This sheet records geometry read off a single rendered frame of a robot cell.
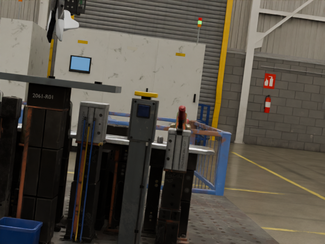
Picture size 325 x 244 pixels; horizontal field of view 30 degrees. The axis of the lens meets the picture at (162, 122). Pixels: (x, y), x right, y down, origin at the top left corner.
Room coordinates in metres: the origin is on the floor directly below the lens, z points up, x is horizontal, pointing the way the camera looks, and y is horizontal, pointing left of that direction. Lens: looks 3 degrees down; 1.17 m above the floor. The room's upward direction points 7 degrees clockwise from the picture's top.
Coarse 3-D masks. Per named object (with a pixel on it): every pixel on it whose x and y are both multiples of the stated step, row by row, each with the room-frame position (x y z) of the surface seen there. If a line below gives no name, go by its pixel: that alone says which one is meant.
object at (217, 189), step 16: (112, 112) 4.97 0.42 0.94; (160, 128) 3.85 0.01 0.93; (192, 128) 5.04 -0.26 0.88; (208, 128) 4.44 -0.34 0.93; (192, 144) 5.04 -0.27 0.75; (224, 144) 3.91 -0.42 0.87; (208, 160) 4.38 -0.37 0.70; (224, 160) 3.91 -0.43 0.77; (224, 176) 3.91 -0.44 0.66; (192, 192) 3.89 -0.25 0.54; (208, 192) 3.90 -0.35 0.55
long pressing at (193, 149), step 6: (18, 126) 1.89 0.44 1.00; (72, 132) 1.95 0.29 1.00; (108, 138) 1.88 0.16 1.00; (114, 138) 1.88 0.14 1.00; (120, 138) 1.94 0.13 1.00; (126, 138) 1.96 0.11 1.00; (126, 144) 1.87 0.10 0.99; (156, 144) 1.87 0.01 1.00; (162, 144) 1.87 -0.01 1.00; (192, 150) 1.87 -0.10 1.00; (198, 150) 1.87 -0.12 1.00; (204, 150) 1.87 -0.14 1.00; (210, 150) 1.88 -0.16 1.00
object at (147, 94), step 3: (135, 93) 1.60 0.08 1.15; (138, 93) 1.60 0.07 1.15; (141, 93) 1.60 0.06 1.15; (144, 93) 1.60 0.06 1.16; (147, 93) 1.60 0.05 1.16; (150, 93) 1.60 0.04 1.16; (153, 93) 1.60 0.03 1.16; (156, 93) 1.60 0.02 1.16; (141, 96) 1.63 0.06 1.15; (144, 96) 1.62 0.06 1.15; (147, 96) 1.60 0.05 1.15; (150, 96) 1.60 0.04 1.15; (153, 96) 1.60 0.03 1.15; (156, 96) 1.60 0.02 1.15; (147, 99) 1.62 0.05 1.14; (150, 99) 1.63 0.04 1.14
